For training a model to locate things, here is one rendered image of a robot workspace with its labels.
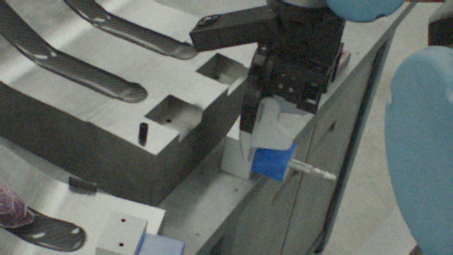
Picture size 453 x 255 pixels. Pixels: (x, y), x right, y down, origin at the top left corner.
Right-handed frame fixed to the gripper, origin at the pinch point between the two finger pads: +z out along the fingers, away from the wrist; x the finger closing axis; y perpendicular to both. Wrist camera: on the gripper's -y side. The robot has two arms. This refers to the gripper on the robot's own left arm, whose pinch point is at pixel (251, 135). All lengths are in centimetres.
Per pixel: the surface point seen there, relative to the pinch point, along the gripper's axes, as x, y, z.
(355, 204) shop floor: 89, 9, 85
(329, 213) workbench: 66, 6, 69
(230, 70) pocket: 7.1, -6.0, -2.7
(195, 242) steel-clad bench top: -14.5, -0.3, 4.6
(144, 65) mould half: 0.3, -14.5, -4.1
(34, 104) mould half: -11.3, -22.3, -2.8
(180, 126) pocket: -4.8, -7.3, -1.7
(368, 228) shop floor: 83, 15, 85
